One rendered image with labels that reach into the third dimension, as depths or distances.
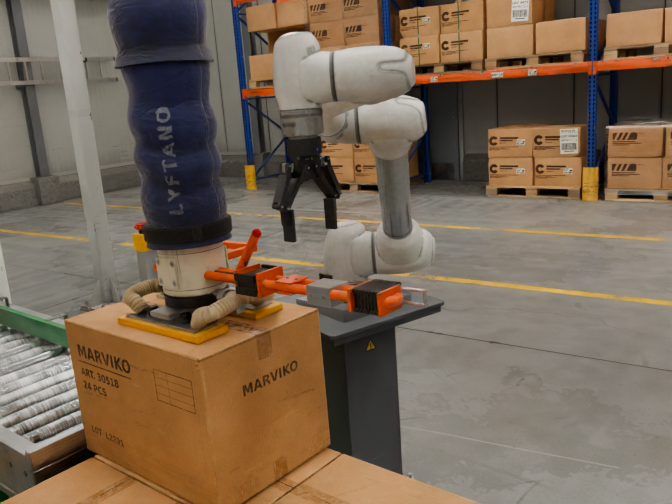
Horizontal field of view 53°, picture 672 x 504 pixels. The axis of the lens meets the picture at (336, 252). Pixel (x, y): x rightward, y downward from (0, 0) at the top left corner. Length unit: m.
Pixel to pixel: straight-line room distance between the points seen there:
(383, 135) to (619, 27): 6.78
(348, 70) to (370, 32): 8.37
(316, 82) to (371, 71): 0.11
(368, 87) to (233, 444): 0.88
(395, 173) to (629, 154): 6.58
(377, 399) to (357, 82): 1.44
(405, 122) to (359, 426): 1.15
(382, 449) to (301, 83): 1.61
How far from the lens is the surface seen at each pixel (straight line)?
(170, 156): 1.68
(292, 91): 1.41
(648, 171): 8.51
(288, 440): 1.82
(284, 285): 1.53
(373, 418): 2.56
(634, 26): 8.54
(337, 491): 1.78
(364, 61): 1.40
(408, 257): 2.35
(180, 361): 1.62
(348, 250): 2.37
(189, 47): 1.69
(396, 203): 2.17
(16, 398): 2.70
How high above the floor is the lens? 1.51
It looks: 14 degrees down
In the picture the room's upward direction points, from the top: 4 degrees counter-clockwise
